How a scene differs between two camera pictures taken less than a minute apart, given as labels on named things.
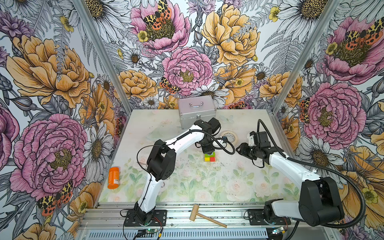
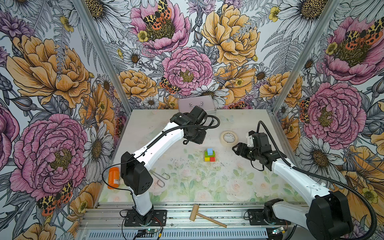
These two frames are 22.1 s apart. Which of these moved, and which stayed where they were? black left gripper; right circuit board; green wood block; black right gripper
Moved: black left gripper
Stayed: right circuit board; green wood block; black right gripper
